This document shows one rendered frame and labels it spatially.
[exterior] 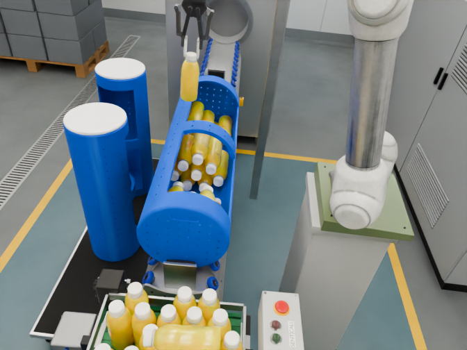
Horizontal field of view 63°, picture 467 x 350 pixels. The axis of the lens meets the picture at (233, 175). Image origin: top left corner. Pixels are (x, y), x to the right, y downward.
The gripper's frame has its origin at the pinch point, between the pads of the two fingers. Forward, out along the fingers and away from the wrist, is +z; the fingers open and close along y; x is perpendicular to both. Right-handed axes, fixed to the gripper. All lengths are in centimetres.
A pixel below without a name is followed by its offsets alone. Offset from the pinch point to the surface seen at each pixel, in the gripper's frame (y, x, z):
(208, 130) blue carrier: -9.8, 15.8, 23.2
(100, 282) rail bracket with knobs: 15, 69, 46
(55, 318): 55, 38, 135
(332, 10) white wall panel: -153, -450, 108
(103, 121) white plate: 39, -13, 46
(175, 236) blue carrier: -5, 57, 34
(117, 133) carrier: 32, -9, 49
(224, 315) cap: -21, 80, 36
